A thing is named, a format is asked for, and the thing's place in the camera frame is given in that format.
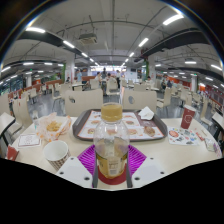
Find small clear plastic bottle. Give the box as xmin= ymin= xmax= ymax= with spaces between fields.
xmin=31 ymin=109 xmax=40 ymax=129

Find dark brown food tray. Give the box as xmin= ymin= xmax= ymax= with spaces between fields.
xmin=72 ymin=108 xmax=169 ymax=143

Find group of beige chairs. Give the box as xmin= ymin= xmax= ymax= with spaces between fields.
xmin=0 ymin=76 xmax=224 ymax=131

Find clear plastic packet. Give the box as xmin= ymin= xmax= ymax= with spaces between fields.
xmin=203 ymin=136 xmax=221 ymax=154

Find crumpled white napkin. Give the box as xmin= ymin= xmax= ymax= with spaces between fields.
xmin=137 ymin=105 xmax=155 ymax=121

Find white card with red border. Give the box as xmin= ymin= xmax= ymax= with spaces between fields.
xmin=16 ymin=133 xmax=43 ymax=149

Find small red card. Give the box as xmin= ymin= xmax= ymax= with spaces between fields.
xmin=5 ymin=145 xmax=20 ymax=162

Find neighbouring beige table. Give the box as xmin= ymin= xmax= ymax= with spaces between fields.
xmin=211 ymin=111 xmax=224 ymax=141
xmin=0 ymin=112 xmax=17 ymax=138

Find ceiling air conditioner unit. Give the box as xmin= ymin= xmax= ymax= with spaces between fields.
xmin=78 ymin=32 xmax=99 ymax=46

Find red paper cup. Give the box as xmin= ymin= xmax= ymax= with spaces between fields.
xmin=180 ymin=104 xmax=198 ymax=130

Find crumpled food wrapper with fries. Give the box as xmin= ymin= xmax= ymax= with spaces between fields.
xmin=34 ymin=112 xmax=73 ymax=144

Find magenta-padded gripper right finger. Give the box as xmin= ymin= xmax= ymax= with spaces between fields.
xmin=125 ymin=144 xmax=170 ymax=189

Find printed paper tray liner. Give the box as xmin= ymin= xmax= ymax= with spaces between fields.
xmin=77 ymin=110 xmax=164 ymax=140

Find plain beige chair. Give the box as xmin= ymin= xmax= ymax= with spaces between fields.
xmin=12 ymin=97 xmax=34 ymax=131

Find ceiling strip lights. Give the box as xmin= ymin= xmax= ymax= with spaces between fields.
xmin=0 ymin=13 xmax=224 ymax=84

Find red sauce packet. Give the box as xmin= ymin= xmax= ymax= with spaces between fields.
xmin=194 ymin=130 xmax=206 ymax=142

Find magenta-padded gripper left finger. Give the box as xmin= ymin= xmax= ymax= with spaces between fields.
xmin=55 ymin=143 xmax=100 ymax=189

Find clear bottle with yellow cap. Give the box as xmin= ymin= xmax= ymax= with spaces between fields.
xmin=92 ymin=102 xmax=131 ymax=180

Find beige chair with oval hole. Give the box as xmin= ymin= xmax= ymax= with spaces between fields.
xmin=64 ymin=88 xmax=105 ymax=118
xmin=121 ymin=88 xmax=158 ymax=114

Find brown patterned mug gold handle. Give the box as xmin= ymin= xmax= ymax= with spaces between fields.
xmin=42 ymin=139 xmax=72 ymax=172

